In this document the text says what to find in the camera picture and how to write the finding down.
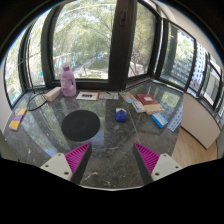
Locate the yellow and purple box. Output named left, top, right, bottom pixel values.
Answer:
left=8, top=107, right=28, bottom=132

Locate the white and blue small box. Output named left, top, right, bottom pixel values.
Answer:
left=131, top=99, right=147, bottom=114

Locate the beige book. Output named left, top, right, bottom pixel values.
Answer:
left=143, top=103, right=165, bottom=116

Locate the round black mouse pad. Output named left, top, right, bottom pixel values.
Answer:
left=60, top=109, right=101, bottom=142

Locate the blue and white computer mouse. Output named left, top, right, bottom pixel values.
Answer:
left=115, top=107, right=128, bottom=123

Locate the black cable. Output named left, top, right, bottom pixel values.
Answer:
left=26, top=89, right=49, bottom=112

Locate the pale printed leaflet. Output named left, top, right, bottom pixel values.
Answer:
left=98, top=91, right=120, bottom=101

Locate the teal and orange booklet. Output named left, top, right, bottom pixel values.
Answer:
left=119, top=91, right=138, bottom=104

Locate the red hardcover book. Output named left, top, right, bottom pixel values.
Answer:
left=135, top=93, right=160, bottom=107

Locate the white and orange carton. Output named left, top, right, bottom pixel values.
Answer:
left=44, top=86, right=63, bottom=103

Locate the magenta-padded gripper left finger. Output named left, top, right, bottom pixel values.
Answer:
left=39, top=142, right=93, bottom=185

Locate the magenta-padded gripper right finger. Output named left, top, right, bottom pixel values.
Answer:
left=132, top=142, right=184, bottom=185

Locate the purple detergent bottle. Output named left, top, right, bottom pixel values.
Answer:
left=59, top=61, right=78, bottom=98

